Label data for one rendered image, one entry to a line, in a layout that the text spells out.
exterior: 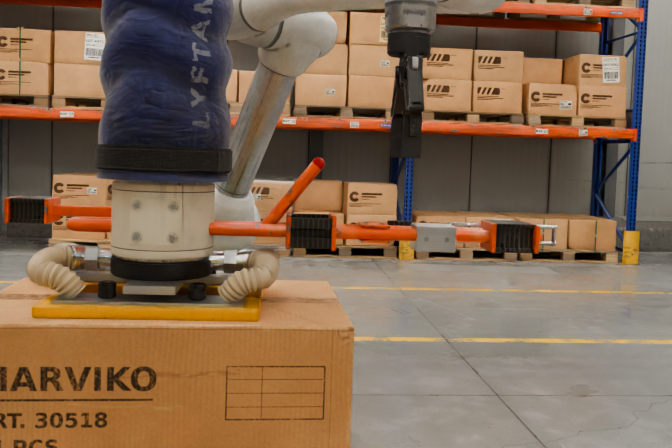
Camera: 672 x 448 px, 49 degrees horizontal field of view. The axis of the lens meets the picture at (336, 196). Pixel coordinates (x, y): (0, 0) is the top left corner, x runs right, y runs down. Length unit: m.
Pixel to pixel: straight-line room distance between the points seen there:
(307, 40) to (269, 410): 0.95
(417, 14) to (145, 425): 0.78
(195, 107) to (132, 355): 0.39
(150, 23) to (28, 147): 9.01
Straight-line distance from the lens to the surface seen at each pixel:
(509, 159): 10.19
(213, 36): 1.22
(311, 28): 1.78
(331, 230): 1.23
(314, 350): 1.13
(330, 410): 1.16
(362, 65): 8.49
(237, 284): 1.16
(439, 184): 9.93
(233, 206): 1.98
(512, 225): 1.29
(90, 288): 1.36
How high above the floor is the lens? 1.21
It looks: 3 degrees down
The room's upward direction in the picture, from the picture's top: 2 degrees clockwise
